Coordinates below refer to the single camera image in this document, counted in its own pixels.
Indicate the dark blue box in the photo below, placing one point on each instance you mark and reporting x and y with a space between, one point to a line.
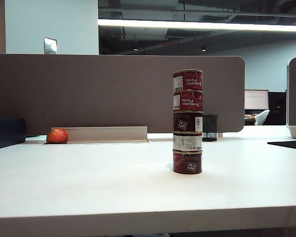
6 133

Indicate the black mesh pen holder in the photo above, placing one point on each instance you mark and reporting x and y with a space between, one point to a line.
210 127

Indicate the red tomato paste can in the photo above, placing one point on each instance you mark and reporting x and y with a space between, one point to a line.
191 81
187 142
185 163
191 102
187 122

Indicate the black desk mat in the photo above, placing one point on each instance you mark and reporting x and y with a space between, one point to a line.
289 145

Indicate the person in white shirt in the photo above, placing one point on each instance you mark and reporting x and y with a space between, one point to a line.
261 117

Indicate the white computer monitor screen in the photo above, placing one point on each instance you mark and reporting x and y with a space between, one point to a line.
256 99

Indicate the wide brown desk divider panel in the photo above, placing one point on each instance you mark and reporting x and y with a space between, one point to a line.
88 93

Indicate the long ceiling light strip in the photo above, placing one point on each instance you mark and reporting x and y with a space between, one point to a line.
187 25

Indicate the metal wall switch plate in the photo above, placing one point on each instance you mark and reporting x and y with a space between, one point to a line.
50 45

